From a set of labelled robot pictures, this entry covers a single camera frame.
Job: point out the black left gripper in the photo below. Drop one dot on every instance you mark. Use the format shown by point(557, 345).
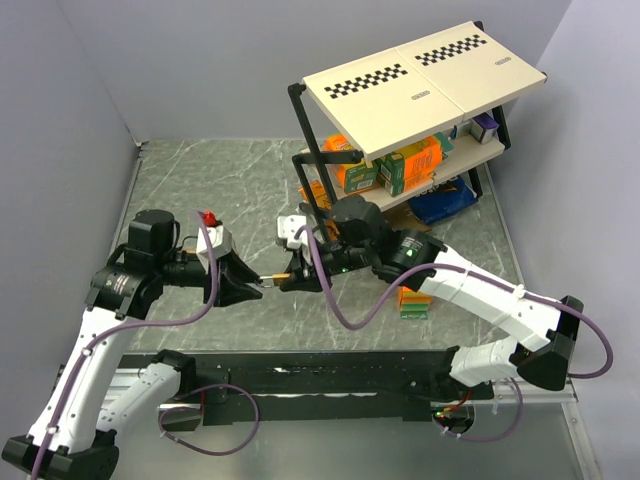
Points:
point(232, 266)

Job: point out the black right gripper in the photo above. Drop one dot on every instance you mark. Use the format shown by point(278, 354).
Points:
point(302, 269)

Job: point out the medium brass padlock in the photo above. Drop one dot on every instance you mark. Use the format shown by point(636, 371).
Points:
point(274, 280)

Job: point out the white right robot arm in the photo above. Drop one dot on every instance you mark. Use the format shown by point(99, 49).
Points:
point(540, 331)

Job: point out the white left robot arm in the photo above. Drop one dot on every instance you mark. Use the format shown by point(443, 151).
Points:
point(78, 436)

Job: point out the Sponge Daddy sponge pack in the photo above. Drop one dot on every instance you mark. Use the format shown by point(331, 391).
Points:
point(413, 305)

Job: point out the brown snack bag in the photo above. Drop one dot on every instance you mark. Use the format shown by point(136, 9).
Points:
point(402, 217)

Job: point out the green box left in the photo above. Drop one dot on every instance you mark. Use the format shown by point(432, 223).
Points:
point(359, 177)

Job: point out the green box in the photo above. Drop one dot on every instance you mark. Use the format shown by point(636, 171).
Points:
point(390, 176)
point(359, 177)

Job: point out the orange chip bag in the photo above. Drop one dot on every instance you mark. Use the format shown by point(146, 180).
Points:
point(339, 143)

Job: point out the green box right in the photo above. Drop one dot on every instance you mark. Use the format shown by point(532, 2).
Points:
point(390, 176)

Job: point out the orange box on shelf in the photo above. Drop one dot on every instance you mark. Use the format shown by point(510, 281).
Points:
point(421, 156)

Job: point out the blue snack bag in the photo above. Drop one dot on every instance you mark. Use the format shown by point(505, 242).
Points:
point(443, 201)

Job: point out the cream folding shelf rack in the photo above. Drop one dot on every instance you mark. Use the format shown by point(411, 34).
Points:
point(400, 95)

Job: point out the purple white small box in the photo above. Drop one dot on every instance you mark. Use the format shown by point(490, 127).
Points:
point(483, 127)

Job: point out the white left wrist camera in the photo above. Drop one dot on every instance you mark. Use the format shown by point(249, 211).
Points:
point(217, 235)

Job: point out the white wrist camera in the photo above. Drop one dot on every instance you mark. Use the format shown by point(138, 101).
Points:
point(217, 235)
point(290, 232)

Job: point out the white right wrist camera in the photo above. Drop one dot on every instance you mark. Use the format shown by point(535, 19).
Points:
point(290, 232)

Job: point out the aluminium rail frame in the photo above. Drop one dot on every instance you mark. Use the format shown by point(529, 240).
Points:
point(518, 435)

